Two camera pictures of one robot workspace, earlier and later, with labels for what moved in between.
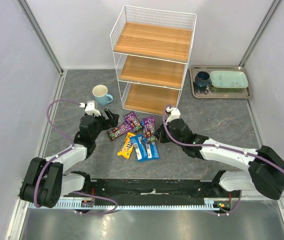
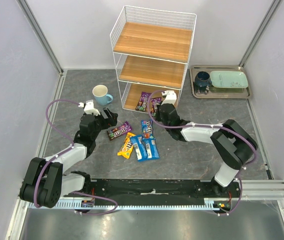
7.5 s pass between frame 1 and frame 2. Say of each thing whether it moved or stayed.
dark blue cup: stayed
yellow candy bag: stayed
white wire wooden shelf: stayed
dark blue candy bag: moved
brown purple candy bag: stayed
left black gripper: stayed
